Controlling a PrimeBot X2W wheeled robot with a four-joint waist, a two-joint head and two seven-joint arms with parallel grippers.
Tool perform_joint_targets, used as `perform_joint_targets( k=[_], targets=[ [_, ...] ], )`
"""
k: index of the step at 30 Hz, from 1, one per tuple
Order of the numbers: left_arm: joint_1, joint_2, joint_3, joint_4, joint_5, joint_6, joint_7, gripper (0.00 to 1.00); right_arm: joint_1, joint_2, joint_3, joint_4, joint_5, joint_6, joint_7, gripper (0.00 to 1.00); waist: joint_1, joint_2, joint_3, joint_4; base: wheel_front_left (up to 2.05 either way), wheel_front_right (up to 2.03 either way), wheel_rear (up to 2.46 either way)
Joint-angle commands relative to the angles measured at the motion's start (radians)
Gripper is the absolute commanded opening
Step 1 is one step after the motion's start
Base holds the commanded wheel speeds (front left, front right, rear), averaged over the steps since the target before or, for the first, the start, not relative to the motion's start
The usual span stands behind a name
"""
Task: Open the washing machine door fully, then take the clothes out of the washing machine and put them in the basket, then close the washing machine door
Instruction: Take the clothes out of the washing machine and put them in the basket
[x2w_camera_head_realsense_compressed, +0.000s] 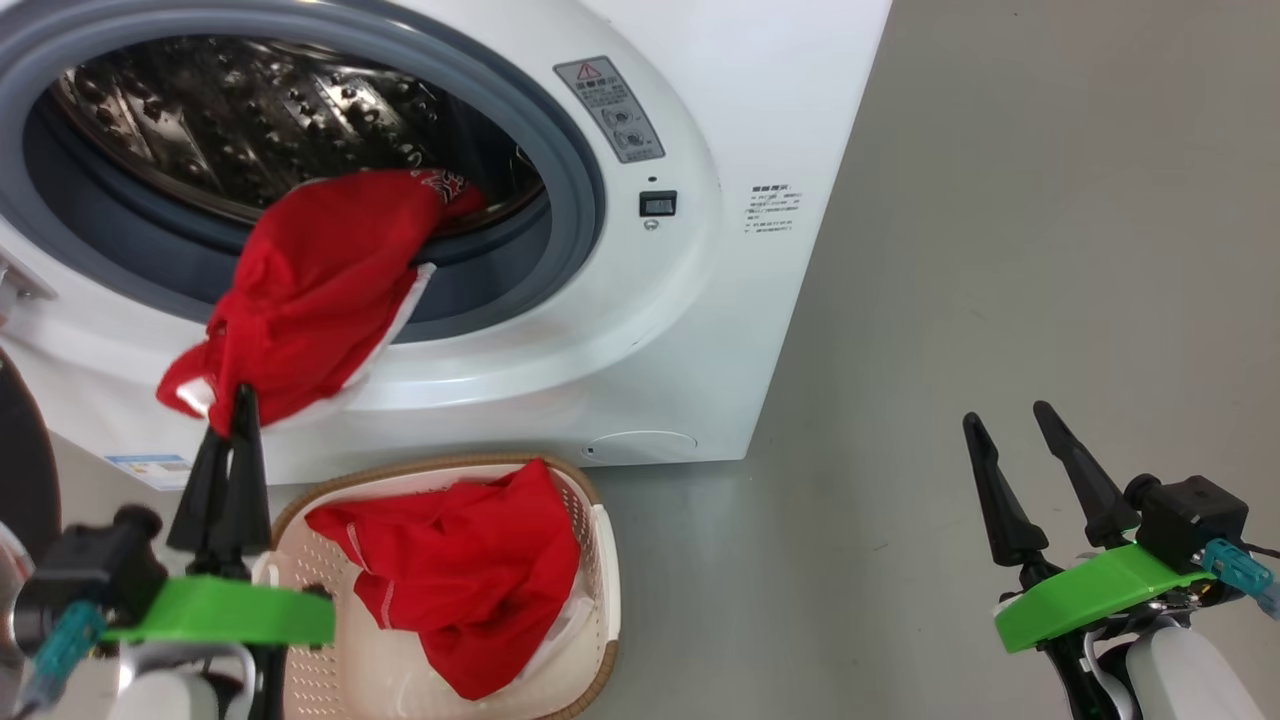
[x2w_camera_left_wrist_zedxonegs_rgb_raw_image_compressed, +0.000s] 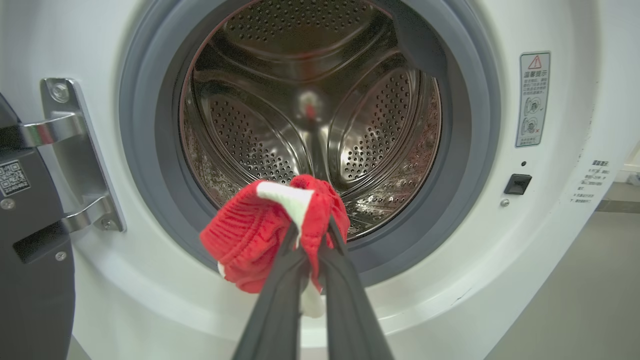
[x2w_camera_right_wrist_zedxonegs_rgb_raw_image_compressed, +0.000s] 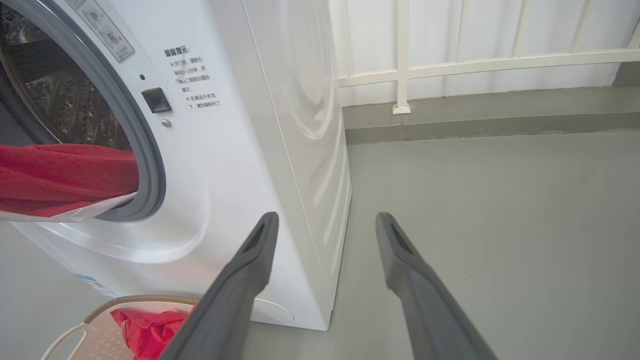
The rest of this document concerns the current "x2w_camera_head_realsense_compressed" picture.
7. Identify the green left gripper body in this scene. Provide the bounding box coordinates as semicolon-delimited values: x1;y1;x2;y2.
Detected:
100;575;337;647

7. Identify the teal right camera connector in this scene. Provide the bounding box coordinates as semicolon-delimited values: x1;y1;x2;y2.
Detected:
1200;537;1280;617

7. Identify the red sports garment white trim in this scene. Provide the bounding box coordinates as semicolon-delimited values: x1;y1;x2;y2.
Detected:
155;168;489;439
304;458;584;702

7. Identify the black round glass washer door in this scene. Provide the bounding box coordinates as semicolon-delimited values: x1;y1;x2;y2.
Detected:
0;345;63;563

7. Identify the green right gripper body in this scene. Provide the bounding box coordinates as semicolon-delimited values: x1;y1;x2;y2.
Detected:
993;543;1217;657

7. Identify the cream perforated laundry basket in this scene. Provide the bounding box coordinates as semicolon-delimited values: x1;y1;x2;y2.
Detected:
252;454;623;720

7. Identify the teal camera connector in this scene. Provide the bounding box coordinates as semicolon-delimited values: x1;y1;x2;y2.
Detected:
1200;537;1280;617
18;599;108;713

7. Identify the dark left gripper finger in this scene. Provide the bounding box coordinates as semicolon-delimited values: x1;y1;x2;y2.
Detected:
165;424;233;557
195;383;274;581

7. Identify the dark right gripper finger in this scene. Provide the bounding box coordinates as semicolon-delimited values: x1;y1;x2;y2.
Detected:
1033;400;1142;550
962;411;1052;592

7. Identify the white front-load washing machine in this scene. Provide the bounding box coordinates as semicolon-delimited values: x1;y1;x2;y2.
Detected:
0;0;894;493

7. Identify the teal left camera connector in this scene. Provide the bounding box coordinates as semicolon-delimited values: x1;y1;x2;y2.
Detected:
18;599;108;713

